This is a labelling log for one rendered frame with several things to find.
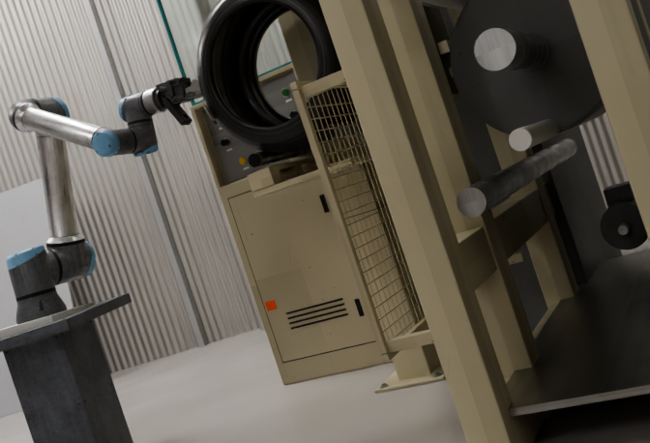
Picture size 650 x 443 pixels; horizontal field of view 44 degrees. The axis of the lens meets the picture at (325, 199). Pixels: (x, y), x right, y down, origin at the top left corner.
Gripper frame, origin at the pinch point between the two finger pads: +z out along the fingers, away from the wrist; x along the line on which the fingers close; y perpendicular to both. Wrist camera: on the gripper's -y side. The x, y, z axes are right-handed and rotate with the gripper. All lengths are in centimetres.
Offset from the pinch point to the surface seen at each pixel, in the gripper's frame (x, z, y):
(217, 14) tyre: -11.2, 17.1, 21.4
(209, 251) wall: 224, -177, -77
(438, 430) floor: -28, 68, -111
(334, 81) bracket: -60, 74, -14
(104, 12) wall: 219, -214, 102
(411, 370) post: 26, 40, -111
